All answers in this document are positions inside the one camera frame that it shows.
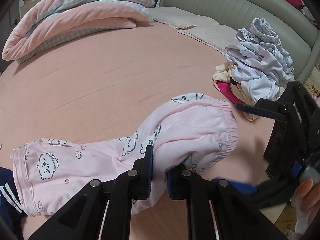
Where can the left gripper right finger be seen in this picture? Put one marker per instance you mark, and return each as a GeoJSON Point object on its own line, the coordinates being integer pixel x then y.
{"type": "Point", "coordinates": [216, 209]}

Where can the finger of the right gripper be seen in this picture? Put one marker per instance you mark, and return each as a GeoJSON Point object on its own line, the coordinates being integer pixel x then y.
{"type": "Point", "coordinates": [264, 108]}
{"type": "Point", "coordinates": [244, 188]}

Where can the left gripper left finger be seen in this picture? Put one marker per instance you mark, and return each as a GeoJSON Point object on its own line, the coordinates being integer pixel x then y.
{"type": "Point", "coordinates": [102, 210]}

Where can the pink cartoon pajama pants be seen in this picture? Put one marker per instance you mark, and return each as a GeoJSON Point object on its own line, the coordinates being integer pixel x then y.
{"type": "Point", "coordinates": [191, 129]}

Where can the pile of folded clothes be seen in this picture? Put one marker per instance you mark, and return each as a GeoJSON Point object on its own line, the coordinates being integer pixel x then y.
{"type": "Point", "coordinates": [257, 66]}

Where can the person right hand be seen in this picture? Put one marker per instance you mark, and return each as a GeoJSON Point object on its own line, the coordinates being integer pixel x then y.
{"type": "Point", "coordinates": [308, 197]}

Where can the beige pillow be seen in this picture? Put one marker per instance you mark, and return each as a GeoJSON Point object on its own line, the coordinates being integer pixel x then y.
{"type": "Point", "coordinates": [201, 28]}

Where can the navy striped garment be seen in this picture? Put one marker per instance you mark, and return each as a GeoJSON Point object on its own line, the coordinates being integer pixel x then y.
{"type": "Point", "coordinates": [11, 209]}

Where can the green bed headboard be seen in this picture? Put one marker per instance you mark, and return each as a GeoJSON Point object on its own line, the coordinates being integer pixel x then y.
{"type": "Point", "coordinates": [299, 37]}

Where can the pink bed sheet mattress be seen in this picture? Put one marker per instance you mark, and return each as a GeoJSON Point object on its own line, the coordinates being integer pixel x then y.
{"type": "Point", "coordinates": [103, 86]}

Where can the pink folded quilt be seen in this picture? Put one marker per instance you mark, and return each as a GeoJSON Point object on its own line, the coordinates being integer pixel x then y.
{"type": "Point", "coordinates": [53, 22]}

